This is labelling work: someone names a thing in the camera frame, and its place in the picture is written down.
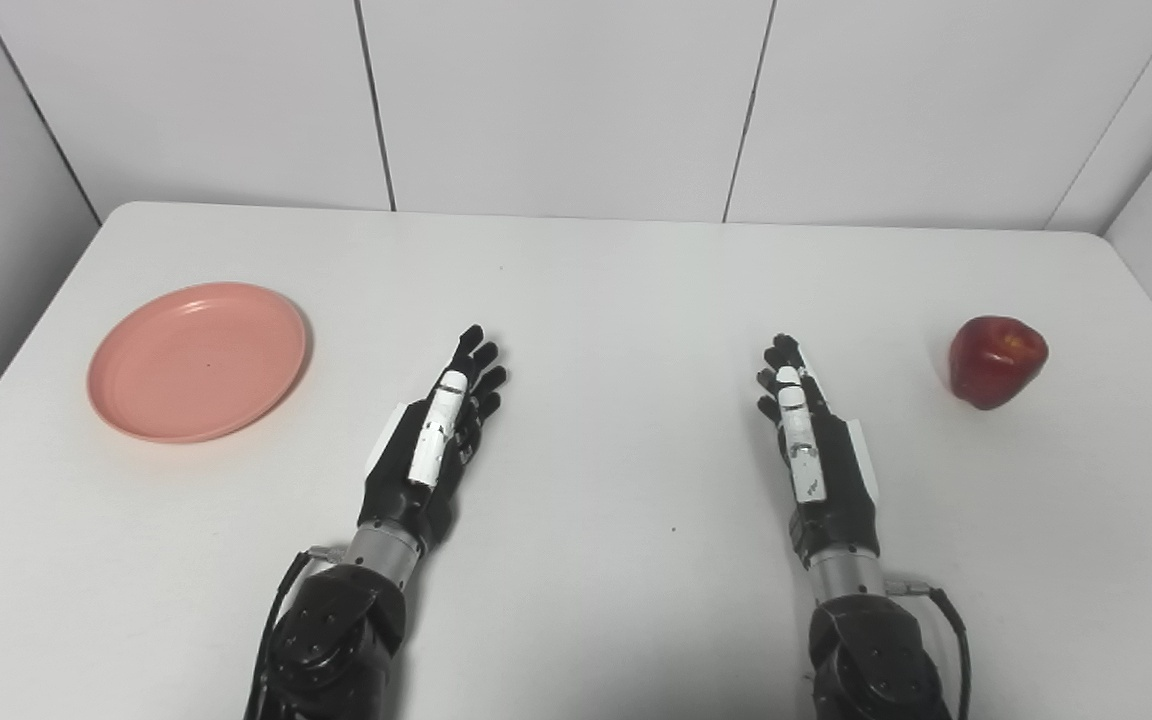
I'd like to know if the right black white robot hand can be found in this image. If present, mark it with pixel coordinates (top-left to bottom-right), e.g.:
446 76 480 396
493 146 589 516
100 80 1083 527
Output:
756 334 881 571

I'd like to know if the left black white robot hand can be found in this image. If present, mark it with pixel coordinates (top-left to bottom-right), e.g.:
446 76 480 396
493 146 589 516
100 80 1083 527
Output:
358 324 509 549

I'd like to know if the red apple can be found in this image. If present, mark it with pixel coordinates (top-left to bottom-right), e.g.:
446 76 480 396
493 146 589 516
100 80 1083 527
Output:
948 315 1050 411

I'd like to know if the pink plate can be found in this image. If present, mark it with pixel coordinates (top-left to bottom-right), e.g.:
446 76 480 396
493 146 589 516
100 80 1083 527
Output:
87 282 309 445

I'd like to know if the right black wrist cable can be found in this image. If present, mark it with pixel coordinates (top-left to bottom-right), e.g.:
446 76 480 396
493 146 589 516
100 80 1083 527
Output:
886 575 972 720

